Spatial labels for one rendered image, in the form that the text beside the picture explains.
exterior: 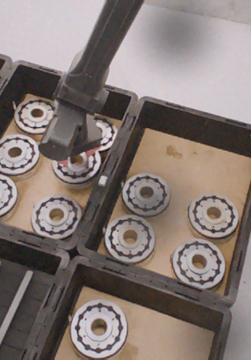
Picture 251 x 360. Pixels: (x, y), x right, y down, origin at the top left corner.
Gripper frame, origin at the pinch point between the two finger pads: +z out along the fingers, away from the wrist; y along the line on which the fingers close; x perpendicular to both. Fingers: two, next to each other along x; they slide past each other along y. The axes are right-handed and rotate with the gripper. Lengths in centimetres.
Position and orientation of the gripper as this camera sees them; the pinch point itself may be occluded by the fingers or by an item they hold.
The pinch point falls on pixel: (76, 157)
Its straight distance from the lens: 122.9
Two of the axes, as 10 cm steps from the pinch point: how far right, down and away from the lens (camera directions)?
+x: -4.5, -7.5, 4.9
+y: 8.9, -3.6, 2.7
